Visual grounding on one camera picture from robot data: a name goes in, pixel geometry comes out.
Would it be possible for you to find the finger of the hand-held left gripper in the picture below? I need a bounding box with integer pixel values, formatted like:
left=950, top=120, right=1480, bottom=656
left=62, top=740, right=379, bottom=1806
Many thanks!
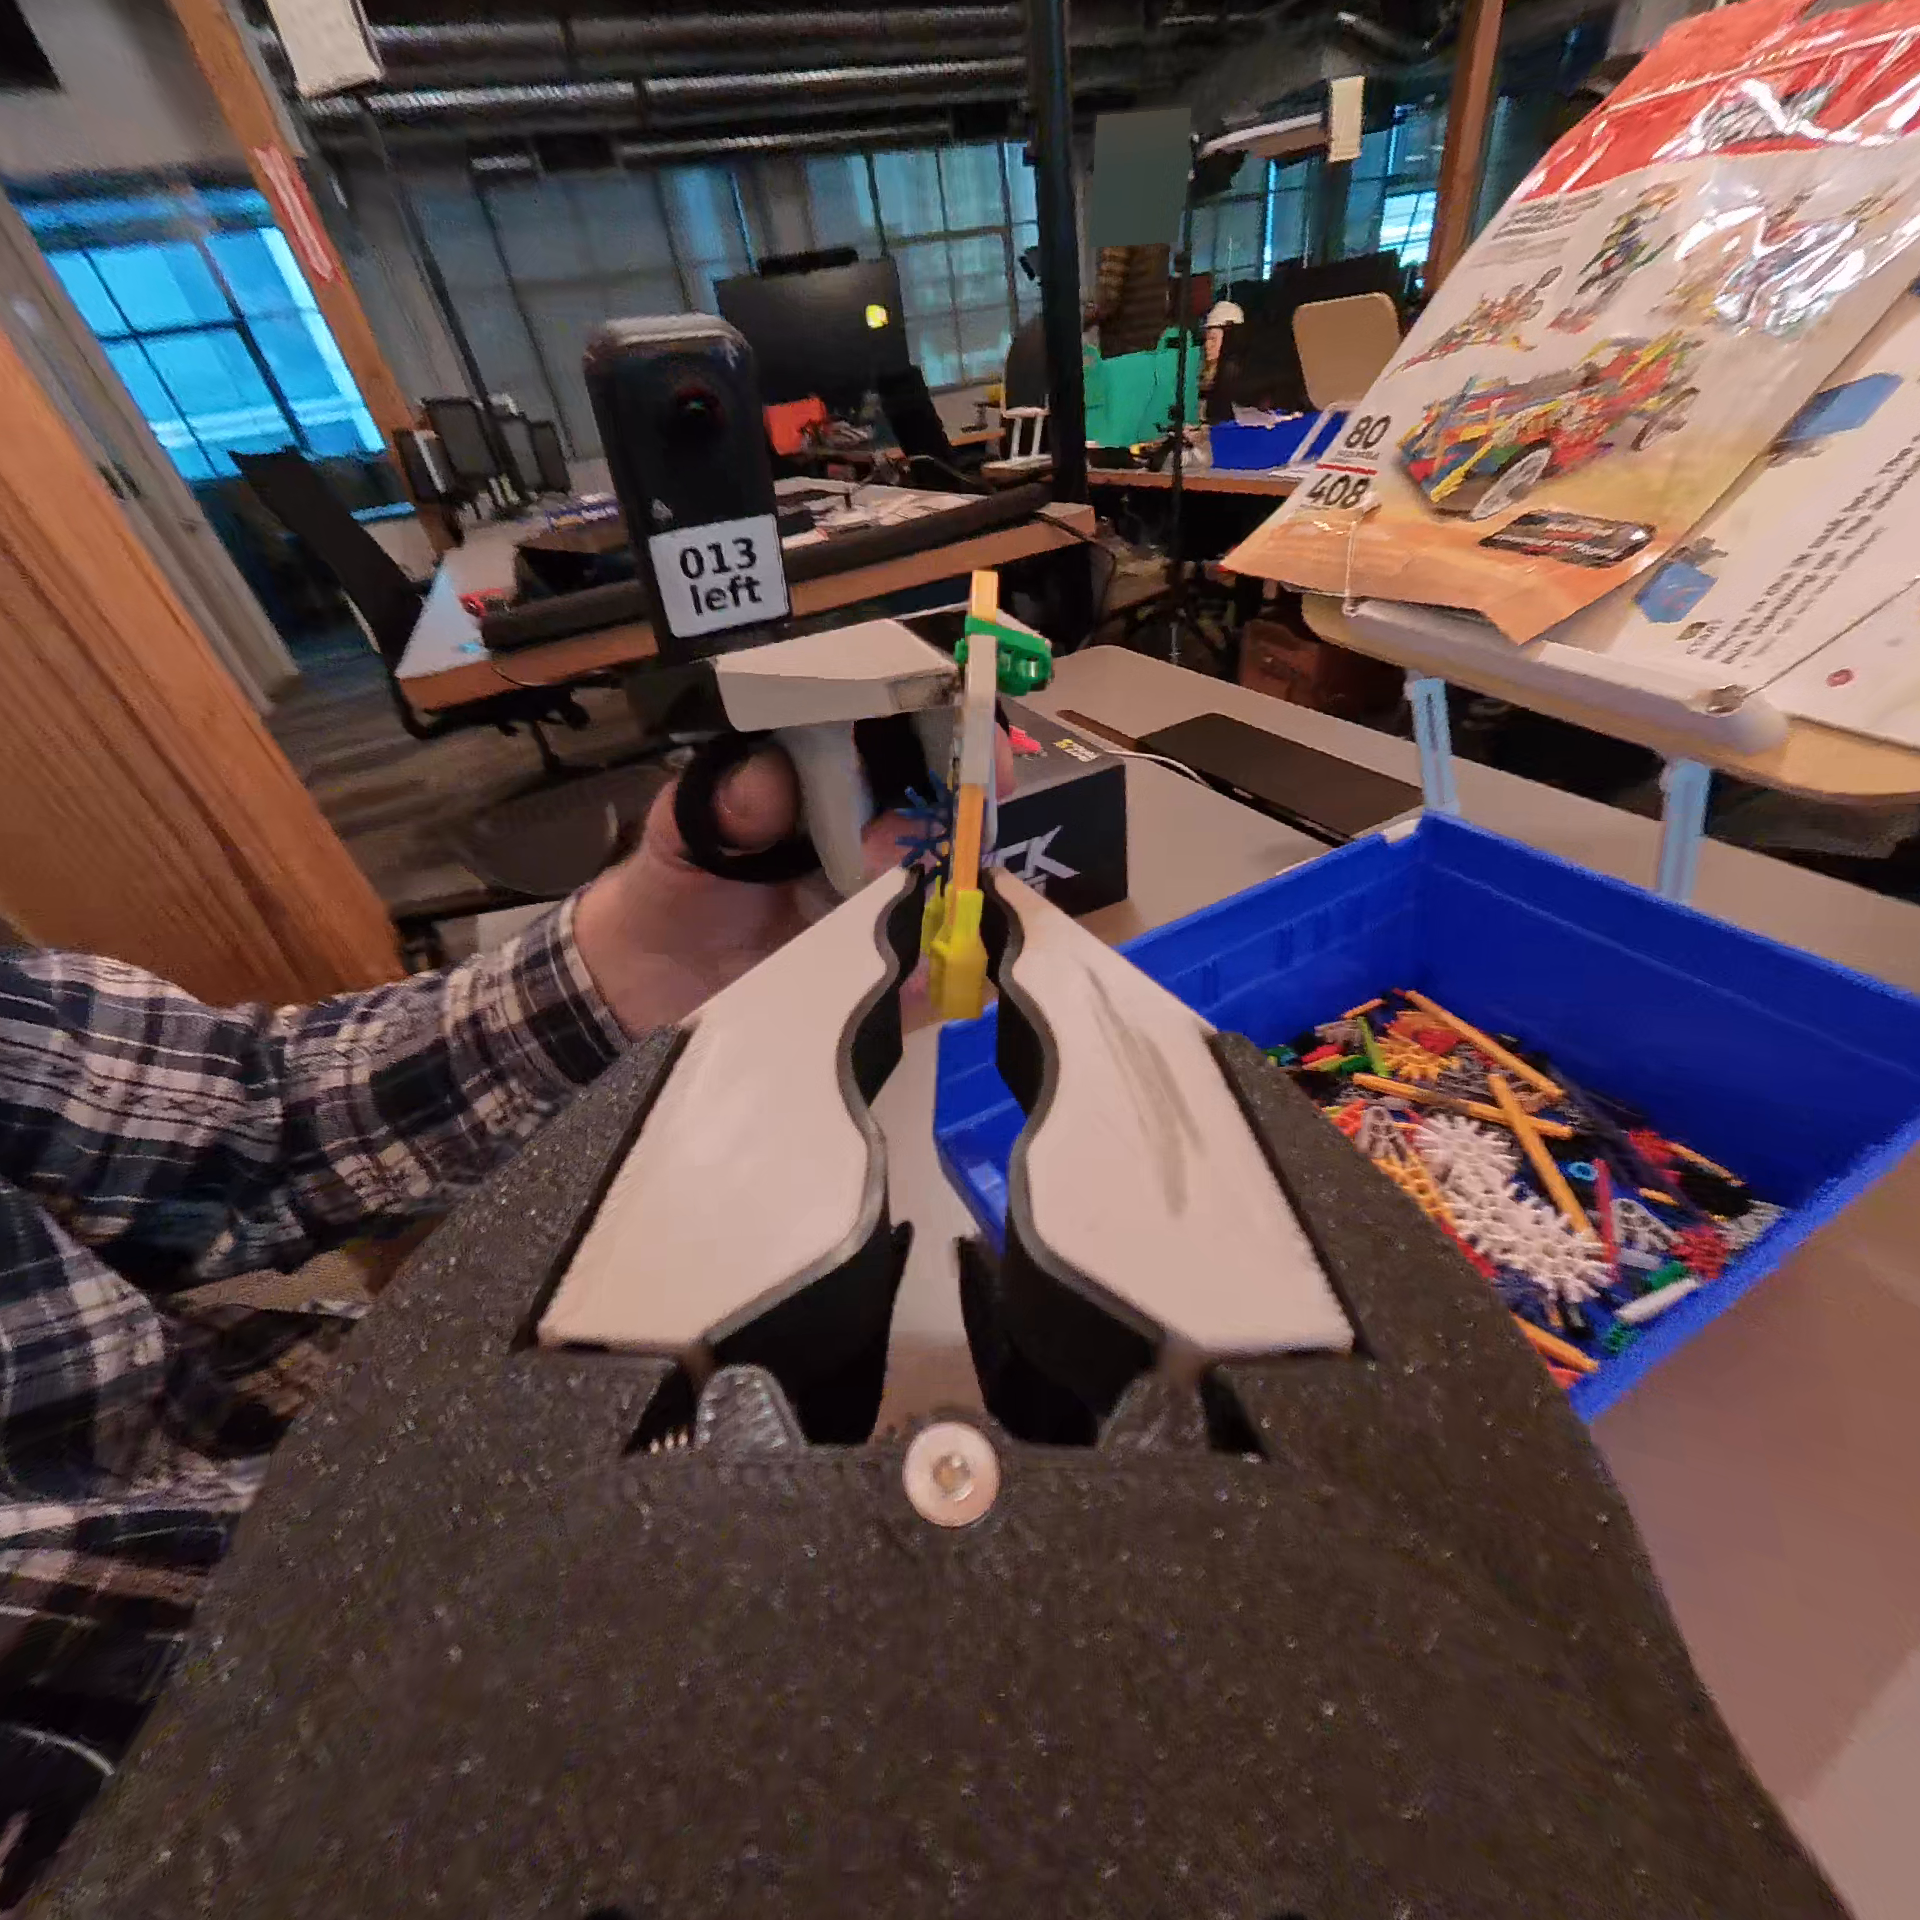
left=710, top=618, right=969, bottom=733

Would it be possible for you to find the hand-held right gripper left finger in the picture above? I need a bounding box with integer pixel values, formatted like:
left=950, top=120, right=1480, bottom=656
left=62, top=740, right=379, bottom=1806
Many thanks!
left=541, top=871, right=918, bottom=1394

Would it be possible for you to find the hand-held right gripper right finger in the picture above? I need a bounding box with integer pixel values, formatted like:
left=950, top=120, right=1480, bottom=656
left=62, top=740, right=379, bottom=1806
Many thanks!
left=986, top=878, right=1357, bottom=1411

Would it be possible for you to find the yellow orange rod assembly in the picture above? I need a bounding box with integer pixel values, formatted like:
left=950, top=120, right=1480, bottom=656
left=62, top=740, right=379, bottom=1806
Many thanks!
left=917, top=569, right=1056, bottom=1026

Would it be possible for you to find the pile of colourful toy pieces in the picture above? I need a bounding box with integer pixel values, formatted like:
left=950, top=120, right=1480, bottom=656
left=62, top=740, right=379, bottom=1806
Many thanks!
left=1276, top=990, right=1789, bottom=1387

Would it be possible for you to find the blue plastic bin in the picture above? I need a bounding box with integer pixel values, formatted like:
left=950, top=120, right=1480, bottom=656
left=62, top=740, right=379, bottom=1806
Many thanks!
left=935, top=812, right=1920, bottom=1421

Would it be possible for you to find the person's left forearm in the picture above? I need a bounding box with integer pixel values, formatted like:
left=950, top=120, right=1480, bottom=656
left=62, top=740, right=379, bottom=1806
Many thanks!
left=0, top=895, right=638, bottom=1564

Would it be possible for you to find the person's left hand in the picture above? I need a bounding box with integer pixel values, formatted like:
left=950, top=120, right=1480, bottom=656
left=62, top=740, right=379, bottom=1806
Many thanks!
left=570, top=787, right=926, bottom=1039

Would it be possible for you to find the long wooden desk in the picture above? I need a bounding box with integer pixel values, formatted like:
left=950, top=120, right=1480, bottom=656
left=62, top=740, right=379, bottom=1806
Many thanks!
left=389, top=481, right=1109, bottom=723

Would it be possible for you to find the black computer monitor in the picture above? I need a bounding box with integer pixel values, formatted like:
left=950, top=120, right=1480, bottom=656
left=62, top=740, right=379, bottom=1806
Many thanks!
left=715, top=257, right=913, bottom=427

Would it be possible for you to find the black cardboard box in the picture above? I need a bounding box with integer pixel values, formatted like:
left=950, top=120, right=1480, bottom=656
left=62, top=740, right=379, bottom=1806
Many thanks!
left=974, top=736, right=1136, bottom=918

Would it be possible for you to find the black office chair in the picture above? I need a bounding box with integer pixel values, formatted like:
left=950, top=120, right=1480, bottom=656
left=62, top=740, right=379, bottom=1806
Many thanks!
left=230, top=445, right=591, bottom=771

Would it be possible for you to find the black metal pole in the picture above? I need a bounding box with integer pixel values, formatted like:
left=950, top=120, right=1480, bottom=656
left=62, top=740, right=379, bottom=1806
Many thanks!
left=1018, top=0, right=1100, bottom=591

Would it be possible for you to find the black flat pad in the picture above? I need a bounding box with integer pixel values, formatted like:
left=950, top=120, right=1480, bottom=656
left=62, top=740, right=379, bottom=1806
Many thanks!
left=1133, top=712, right=1421, bottom=853

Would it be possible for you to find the orange wooden column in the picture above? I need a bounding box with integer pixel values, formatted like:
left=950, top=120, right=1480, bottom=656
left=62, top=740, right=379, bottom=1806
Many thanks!
left=158, top=0, right=397, bottom=452

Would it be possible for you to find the beige chair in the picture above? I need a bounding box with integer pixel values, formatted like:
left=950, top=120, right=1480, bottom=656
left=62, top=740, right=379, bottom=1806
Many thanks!
left=1290, top=292, right=1408, bottom=427

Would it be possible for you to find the toy set packaging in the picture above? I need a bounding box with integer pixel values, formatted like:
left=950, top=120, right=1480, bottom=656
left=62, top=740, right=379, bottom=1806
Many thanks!
left=1223, top=0, right=1920, bottom=650

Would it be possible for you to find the building instruction sheet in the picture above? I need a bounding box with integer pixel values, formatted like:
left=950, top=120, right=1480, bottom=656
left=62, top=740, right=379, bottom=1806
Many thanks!
left=1635, top=361, right=1920, bottom=751

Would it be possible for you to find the wooden post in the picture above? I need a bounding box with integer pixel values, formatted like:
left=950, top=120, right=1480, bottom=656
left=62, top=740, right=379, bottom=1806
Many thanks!
left=0, top=327, right=410, bottom=1009

